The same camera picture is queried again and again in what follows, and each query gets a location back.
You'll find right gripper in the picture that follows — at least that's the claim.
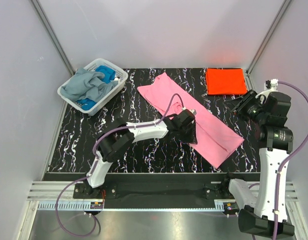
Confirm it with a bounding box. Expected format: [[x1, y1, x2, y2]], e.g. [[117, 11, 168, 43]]
[[223, 89, 268, 126]]

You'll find pink t-shirt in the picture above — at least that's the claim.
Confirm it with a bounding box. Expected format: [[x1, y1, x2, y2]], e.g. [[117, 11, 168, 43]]
[[137, 73, 244, 168]]

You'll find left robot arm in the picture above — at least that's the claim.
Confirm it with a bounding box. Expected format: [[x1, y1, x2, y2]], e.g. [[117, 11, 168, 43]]
[[84, 108, 198, 198]]

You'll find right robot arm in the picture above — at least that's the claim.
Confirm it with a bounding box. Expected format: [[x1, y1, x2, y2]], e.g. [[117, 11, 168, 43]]
[[220, 90, 295, 239]]

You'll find folded orange t-shirt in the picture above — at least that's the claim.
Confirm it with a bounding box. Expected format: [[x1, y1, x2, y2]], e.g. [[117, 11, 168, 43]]
[[206, 68, 247, 96]]

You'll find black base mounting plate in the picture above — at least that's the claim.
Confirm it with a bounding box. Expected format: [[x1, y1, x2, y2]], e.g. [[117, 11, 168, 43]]
[[73, 173, 247, 203]]

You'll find blue t-shirt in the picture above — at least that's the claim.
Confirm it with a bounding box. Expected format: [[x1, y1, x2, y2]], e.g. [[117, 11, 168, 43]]
[[76, 65, 117, 111]]

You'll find grey t-shirt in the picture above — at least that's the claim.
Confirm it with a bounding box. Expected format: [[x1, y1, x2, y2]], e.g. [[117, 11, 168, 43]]
[[60, 68, 119, 102]]

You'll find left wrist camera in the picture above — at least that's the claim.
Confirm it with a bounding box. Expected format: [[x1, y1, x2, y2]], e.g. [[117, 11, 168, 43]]
[[182, 107, 197, 116]]

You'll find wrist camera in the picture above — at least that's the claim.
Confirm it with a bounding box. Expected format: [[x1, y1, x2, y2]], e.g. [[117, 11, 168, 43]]
[[256, 78, 279, 103], [182, 107, 197, 116]]

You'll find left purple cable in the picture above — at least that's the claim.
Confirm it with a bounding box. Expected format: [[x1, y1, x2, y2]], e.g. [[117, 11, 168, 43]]
[[55, 93, 186, 238]]

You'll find purple cable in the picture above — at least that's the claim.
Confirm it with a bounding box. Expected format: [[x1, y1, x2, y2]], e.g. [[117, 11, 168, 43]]
[[247, 81, 308, 240], [55, 93, 186, 238]]

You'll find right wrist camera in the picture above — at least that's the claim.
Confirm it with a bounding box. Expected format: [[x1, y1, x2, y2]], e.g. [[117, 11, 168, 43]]
[[256, 78, 279, 103]]

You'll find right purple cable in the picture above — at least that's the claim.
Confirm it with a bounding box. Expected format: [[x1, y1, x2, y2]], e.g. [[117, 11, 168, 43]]
[[247, 81, 308, 240]]

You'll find right aluminium frame post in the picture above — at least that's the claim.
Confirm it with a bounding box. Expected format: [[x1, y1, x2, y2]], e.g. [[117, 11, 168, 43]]
[[246, 0, 293, 75]]

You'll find aluminium frame post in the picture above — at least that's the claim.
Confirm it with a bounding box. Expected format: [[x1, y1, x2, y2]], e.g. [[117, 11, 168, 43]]
[[29, 0, 75, 75], [246, 0, 293, 75]]

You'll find white slotted cable duct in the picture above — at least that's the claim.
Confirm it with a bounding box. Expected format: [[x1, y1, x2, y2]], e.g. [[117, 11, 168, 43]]
[[37, 201, 226, 211]]

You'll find left aluminium frame post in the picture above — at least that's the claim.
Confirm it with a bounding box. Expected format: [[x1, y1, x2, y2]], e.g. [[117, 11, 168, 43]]
[[29, 0, 75, 75]]

